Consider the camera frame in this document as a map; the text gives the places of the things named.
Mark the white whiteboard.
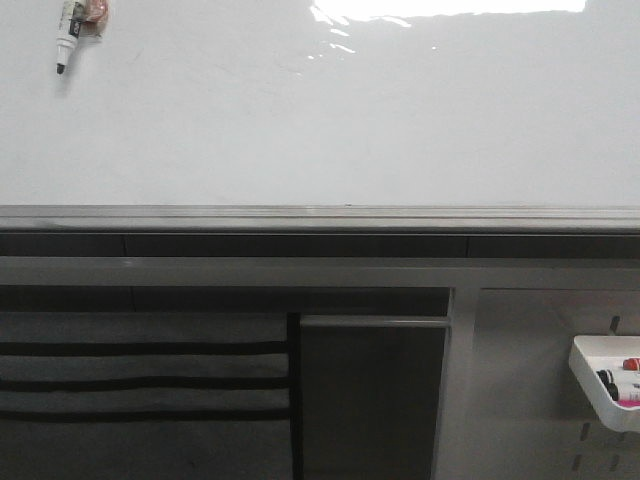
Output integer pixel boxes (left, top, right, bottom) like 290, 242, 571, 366
1, 1, 639, 232

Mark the white plastic marker tray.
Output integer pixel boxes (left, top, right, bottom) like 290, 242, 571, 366
568, 335, 639, 433

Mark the dark grey panel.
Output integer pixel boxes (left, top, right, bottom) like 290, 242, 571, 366
301, 316, 448, 479

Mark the grey striped fabric organizer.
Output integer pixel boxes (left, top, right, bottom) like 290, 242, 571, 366
1, 312, 301, 479

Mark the red capped marker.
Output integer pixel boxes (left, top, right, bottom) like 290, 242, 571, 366
622, 357, 640, 371

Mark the black dry-erase marker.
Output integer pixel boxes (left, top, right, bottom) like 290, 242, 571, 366
56, 0, 110, 75

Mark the black capped marker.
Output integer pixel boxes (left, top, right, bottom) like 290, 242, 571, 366
596, 370, 640, 385

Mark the pink capped marker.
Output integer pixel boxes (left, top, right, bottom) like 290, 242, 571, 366
606, 383, 640, 408

